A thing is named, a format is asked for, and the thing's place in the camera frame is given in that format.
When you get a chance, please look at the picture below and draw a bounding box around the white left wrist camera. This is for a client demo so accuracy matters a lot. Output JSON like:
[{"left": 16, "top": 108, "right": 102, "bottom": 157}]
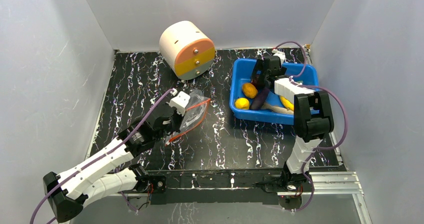
[{"left": 168, "top": 88, "right": 191, "bottom": 116}]

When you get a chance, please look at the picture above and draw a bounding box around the cylindrical wooden drawer box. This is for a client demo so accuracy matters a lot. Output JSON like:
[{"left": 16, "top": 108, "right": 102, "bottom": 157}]
[{"left": 159, "top": 20, "right": 216, "bottom": 81}]

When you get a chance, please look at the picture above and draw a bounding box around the purple toy eggplant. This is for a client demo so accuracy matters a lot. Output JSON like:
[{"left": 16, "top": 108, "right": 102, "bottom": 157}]
[{"left": 249, "top": 87, "right": 270, "bottom": 111}]

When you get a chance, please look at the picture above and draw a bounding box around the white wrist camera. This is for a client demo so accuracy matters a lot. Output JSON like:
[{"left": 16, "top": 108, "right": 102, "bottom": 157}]
[
  {"left": 271, "top": 49, "right": 286, "bottom": 65},
  {"left": 168, "top": 88, "right": 191, "bottom": 116}
]

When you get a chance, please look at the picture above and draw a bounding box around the yellow toy pear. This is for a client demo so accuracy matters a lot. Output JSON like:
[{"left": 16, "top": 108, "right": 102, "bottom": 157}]
[{"left": 234, "top": 97, "right": 250, "bottom": 110}]

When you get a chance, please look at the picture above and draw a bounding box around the grey toy fish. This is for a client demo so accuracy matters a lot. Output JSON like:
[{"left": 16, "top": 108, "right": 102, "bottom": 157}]
[{"left": 261, "top": 102, "right": 294, "bottom": 115}]

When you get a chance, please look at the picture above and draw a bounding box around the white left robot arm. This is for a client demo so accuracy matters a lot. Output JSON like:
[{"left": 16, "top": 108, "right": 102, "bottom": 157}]
[{"left": 43, "top": 112, "right": 183, "bottom": 223}]

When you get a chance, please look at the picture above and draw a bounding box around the dark red toy fruit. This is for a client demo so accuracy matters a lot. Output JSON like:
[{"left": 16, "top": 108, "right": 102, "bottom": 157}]
[{"left": 250, "top": 78, "right": 263, "bottom": 90}]

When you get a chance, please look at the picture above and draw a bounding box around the clear orange-zip bag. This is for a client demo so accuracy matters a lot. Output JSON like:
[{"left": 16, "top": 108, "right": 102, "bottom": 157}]
[{"left": 165, "top": 89, "right": 211, "bottom": 146}]

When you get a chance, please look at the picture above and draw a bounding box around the orange toy lemon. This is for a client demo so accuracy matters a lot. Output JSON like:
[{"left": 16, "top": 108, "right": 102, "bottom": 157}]
[{"left": 241, "top": 82, "right": 258, "bottom": 99}]

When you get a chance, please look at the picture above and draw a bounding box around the yellow toy banana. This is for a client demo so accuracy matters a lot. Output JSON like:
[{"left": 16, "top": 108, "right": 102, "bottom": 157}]
[{"left": 279, "top": 96, "right": 294, "bottom": 112}]

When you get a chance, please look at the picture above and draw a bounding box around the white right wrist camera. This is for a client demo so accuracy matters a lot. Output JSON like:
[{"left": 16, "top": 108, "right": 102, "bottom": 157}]
[{"left": 271, "top": 49, "right": 286, "bottom": 65}]

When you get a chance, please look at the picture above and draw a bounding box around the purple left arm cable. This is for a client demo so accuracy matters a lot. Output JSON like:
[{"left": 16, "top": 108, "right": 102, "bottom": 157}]
[{"left": 29, "top": 88, "right": 176, "bottom": 224}]

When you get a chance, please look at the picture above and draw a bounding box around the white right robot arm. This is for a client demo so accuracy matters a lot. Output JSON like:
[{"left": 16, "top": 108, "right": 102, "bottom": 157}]
[{"left": 249, "top": 55, "right": 334, "bottom": 191}]

